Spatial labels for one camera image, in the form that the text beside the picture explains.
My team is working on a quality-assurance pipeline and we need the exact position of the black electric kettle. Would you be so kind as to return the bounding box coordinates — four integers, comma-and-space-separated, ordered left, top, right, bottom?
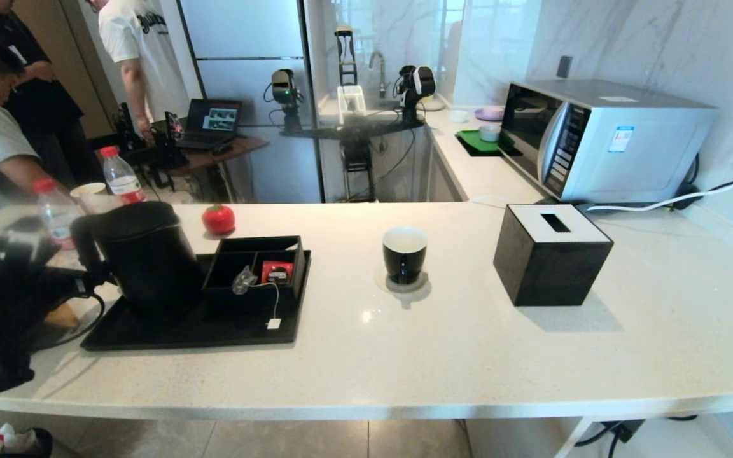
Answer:
71, 202, 206, 319

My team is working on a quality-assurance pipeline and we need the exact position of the tea bag with white tag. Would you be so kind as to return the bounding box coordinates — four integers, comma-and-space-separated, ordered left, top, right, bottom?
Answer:
232, 265, 283, 330

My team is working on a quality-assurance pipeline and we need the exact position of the clear water bottle red cap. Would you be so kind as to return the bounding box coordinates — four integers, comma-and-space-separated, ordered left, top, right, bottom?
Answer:
99, 146, 146, 205
32, 178, 82, 250

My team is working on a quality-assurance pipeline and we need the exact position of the paper cup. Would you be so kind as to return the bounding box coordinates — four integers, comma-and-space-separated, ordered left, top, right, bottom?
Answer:
70, 183, 123, 216

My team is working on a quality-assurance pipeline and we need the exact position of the black rectangular serving tray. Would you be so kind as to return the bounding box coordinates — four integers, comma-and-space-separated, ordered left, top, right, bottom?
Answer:
80, 250, 312, 351

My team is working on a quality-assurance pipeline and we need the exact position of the black handheld controller rig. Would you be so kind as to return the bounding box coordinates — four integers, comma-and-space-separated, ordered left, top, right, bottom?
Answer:
115, 102, 190, 188

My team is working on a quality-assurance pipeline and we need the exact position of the red tomato-shaped toy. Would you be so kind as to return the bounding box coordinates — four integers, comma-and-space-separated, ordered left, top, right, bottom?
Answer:
201, 204, 236, 235

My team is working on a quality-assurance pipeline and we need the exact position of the black compartment organizer box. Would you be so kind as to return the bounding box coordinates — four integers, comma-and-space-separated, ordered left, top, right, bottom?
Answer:
203, 235, 307, 317

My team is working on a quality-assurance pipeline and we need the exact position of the black trash bin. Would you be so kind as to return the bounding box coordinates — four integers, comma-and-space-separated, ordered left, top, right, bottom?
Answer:
0, 423, 54, 458

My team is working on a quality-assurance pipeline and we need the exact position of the person in black clothes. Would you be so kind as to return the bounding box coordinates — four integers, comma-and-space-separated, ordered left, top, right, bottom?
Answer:
0, 0, 104, 185

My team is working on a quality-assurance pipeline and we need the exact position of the red sachet packet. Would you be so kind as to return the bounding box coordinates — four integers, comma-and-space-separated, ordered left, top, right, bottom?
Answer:
262, 261, 295, 285

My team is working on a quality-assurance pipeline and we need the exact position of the brown wooden desk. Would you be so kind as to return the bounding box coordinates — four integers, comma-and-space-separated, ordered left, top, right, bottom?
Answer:
144, 135, 270, 203

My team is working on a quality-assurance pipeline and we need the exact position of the black laptop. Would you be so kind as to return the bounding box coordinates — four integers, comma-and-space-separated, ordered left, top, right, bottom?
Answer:
178, 99, 244, 151

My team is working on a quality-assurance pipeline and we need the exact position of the person in white T-shirt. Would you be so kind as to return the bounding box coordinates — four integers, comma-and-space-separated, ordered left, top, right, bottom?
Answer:
90, 0, 190, 138

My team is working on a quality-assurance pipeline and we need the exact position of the brown wooden door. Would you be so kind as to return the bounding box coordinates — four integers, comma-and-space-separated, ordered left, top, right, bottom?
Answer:
13, 0, 114, 138

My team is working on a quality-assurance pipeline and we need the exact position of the grey refrigerator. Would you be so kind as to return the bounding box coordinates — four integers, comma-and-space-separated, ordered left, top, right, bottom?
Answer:
179, 0, 326, 204

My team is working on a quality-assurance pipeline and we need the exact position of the black teleoperation stand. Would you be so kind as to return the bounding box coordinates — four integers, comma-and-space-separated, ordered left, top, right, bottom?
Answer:
281, 116, 428, 203

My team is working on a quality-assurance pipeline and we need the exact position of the round translucent coaster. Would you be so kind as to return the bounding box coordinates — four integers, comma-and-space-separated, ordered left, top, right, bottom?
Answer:
373, 262, 430, 294

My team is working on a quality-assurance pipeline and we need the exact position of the black mug white inside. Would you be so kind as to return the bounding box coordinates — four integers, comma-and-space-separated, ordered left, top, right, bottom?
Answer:
382, 226, 428, 286

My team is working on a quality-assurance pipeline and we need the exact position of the black upright gripper tool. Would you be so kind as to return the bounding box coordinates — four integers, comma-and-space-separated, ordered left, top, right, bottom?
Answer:
335, 27, 360, 87

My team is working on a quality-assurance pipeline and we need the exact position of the chrome sink faucet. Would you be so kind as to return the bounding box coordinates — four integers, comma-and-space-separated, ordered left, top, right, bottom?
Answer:
369, 52, 389, 99

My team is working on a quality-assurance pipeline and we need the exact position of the green tray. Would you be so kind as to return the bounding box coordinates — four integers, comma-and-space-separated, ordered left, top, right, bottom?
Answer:
455, 129, 522, 158

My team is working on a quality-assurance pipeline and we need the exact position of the black tissue box white top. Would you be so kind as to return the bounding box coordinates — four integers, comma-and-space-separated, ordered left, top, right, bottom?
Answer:
492, 204, 614, 307

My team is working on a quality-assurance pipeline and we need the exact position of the silver microwave oven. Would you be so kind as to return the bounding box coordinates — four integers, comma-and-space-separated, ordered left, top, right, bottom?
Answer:
498, 80, 718, 204

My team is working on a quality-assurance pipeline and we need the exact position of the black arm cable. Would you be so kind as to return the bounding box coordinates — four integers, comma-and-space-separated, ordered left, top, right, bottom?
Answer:
28, 289, 108, 352

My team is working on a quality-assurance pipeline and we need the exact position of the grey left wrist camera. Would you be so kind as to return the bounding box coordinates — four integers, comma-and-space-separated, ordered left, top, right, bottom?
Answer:
1, 230, 46, 258

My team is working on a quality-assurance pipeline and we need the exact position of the black camera on stand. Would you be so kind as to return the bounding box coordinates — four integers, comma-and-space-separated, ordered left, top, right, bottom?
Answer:
270, 69, 305, 133

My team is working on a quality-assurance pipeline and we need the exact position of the white plastic frame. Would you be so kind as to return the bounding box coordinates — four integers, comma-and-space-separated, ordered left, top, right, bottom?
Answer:
339, 85, 367, 125

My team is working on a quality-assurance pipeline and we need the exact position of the black white teleoperation handle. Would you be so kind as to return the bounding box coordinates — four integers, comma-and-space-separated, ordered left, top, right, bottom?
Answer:
396, 65, 437, 125

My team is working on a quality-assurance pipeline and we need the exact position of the black charger cable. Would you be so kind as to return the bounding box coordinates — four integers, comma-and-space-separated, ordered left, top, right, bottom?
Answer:
573, 415, 700, 458

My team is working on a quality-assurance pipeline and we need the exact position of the white power cable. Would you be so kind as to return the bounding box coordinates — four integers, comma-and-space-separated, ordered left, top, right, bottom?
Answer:
586, 141, 733, 214

